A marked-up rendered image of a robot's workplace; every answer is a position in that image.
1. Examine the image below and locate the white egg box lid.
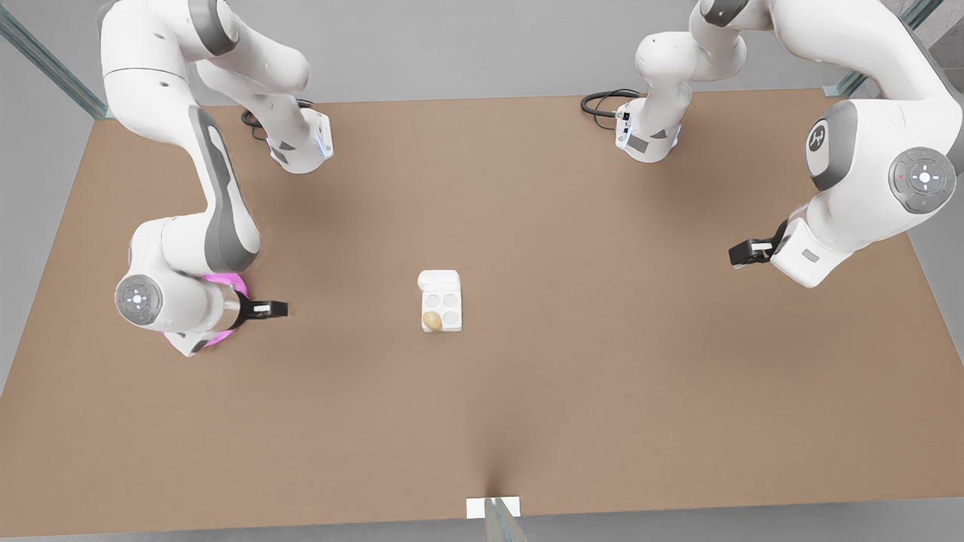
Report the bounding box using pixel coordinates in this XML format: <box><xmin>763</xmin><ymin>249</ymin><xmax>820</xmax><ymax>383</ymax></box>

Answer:
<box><xmin>418</xmin><ymin>269</ymin><xmax>461</xmax><ymax>295</ymax></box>

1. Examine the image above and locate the white egg box base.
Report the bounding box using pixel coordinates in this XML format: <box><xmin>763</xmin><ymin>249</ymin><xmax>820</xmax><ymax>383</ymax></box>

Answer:
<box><xmin>420</xmin><ymin>288</ymin><xmax>463</xmax><ymax>333</ymax></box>

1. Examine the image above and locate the pink round plate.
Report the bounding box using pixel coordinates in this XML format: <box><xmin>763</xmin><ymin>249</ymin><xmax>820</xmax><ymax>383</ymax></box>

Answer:
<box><xmin>163</xmin><ymin>273</ymin><xmax>250</xmax><ymax>349</ymax></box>

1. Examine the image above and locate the black cable loop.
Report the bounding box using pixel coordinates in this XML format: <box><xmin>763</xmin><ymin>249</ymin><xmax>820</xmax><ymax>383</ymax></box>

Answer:
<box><xmin>240</xmin><ymin>98</ymin><xmax>315</xmax><ymax>144</ymax></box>
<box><xmin>581</xmin><ymin>89</ymin><xmax>648</xmax><ymax>131</ymax></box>

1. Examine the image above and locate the silver frame post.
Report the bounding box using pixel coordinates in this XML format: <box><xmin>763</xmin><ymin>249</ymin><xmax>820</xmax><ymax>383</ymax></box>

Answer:
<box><xmin>0</xmin><ymin>6</ymin><xmax>114</xmax><ymax>120</ymax></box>
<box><xmin>823</xmin><ymin>0</ymin><xmax>944</xmax><ymax>98</ymax></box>
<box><xmin>483</xmin><ymin>497</ymin><xmax>529</xmax><ymax>542</ymax></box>

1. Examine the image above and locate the white post foot plate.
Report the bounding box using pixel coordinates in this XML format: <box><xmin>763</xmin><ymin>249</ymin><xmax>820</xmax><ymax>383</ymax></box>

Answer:
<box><xmin>466</xmin><ymin>497</ymin><xmax>522</xmax><ymax>520</ymax></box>

